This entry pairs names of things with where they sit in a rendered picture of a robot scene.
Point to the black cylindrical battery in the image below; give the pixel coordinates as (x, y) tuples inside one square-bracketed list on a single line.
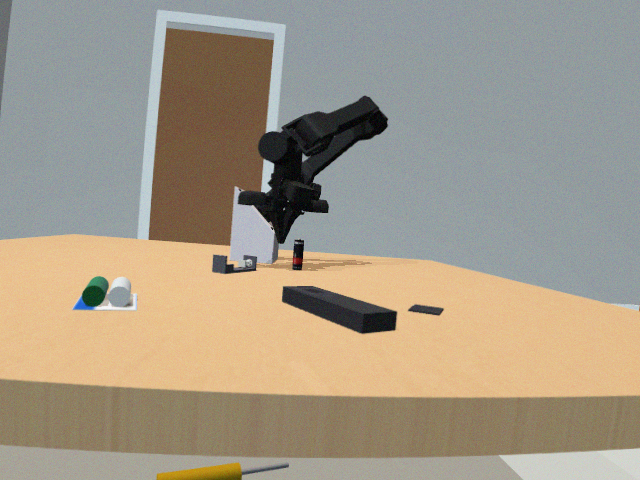
[(298, 254)]

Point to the black rectangular bar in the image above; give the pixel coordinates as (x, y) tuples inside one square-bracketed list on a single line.
[(353, 314)]

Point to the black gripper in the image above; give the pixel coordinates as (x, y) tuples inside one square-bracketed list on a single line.
[(281, 220)]

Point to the yellow-handled screwdriver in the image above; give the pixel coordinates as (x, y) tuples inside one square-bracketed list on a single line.
[(220, 472)]

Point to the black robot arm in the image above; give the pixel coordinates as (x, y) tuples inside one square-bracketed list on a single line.
[(313, 134)]

